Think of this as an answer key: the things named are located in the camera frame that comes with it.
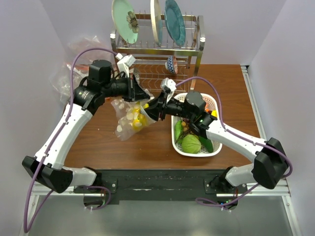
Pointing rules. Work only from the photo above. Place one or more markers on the light green bumpy gourd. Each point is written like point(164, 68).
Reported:
point(178, 130)

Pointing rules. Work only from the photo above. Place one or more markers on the yellow banana bunch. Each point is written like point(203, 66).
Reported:
point(139, 121)

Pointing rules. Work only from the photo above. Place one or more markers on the blue patterned bowl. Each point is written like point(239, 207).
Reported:
point(171, 65)

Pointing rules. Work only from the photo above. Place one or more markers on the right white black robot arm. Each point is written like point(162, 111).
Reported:
point(268, 163)

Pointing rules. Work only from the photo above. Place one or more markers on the dark green cucumber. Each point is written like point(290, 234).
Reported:
point(207, 144)

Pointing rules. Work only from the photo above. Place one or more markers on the yellow banana pair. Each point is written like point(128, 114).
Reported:
point(213, 113)

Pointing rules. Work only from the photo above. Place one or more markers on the cream rimmed plate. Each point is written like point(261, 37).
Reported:
point(156, 21)

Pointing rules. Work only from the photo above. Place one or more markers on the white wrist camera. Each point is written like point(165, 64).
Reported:
point(124, 63)
point(169, 87)

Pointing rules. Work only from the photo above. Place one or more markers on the steel dish rack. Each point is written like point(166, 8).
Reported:
point(151, 59)

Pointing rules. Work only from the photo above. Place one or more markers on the brown patterned bowl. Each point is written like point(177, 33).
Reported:
point(137, 75)

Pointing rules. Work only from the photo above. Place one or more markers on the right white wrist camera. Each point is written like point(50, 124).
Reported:
point(169, 87)

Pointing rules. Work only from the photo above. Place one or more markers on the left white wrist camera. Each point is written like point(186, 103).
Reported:
point(124, 63)

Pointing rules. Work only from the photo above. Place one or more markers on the clear zip top bag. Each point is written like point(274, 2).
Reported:
point(123, 111)

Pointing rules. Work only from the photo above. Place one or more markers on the mint green flower plate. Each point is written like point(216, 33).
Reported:
point(125, 20)

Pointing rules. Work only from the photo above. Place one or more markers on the white perforated plastic basket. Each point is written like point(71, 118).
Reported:
point(203, 152)

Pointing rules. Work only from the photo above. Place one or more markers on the green cabbage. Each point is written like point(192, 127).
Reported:
point(191, 144)

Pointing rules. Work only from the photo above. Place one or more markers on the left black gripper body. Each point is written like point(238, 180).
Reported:
point(131, 84)

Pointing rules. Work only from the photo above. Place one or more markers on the teal blue plate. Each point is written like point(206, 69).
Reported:
point(174, 22)

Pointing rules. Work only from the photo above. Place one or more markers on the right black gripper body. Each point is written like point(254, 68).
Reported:
point(161, 109)

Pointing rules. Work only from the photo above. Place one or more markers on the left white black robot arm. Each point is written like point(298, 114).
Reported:
point(47, 165)

